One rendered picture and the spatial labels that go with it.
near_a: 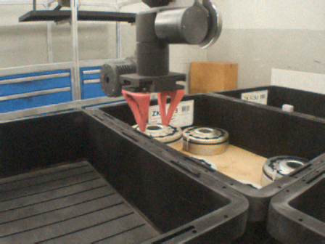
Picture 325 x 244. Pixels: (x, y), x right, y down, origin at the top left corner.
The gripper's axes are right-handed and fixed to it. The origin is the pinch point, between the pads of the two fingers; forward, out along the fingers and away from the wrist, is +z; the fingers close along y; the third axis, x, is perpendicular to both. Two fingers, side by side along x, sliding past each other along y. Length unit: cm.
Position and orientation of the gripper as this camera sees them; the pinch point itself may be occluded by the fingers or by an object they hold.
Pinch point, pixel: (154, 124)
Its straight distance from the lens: 50.0
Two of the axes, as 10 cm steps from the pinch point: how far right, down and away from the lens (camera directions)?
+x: -5.7, -2.3, 7.9
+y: 8.2, -1.7, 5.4
